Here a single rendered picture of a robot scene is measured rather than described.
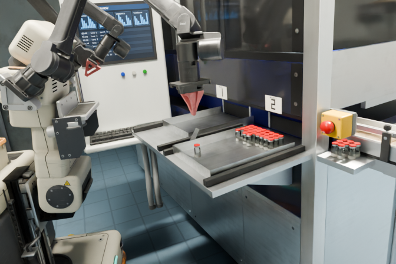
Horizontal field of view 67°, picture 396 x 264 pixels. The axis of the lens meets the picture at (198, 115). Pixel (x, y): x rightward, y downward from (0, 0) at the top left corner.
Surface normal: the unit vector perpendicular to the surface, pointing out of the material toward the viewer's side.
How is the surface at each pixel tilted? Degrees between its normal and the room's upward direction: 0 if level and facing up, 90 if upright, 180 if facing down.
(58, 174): 90
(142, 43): 90
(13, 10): 90
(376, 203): 90
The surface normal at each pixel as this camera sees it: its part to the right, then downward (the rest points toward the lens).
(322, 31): 0.50, 0.20
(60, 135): 0.12, 0.26
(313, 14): -0.86, 0.21
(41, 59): -0.27, -0.18
